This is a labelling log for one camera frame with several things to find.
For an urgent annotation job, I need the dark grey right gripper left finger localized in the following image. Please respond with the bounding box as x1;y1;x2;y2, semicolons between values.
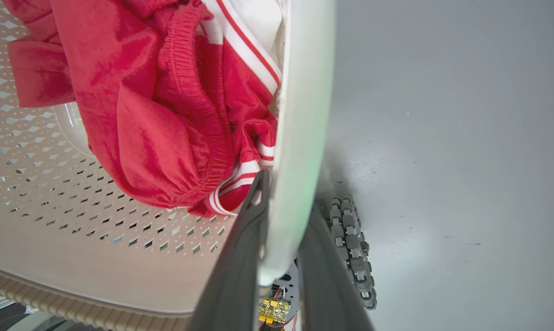
187;170;271;331

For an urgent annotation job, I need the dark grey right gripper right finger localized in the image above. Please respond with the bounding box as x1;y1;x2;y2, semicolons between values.
298;200;375;331

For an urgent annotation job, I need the white perforated plastic laundry basket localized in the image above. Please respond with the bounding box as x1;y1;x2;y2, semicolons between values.
0;0;336;331

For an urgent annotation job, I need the grey omni wheel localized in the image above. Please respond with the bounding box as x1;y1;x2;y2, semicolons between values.
322;196;378;310

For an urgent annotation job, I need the red garment with white stripes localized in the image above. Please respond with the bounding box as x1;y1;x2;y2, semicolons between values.
1;0;283;217

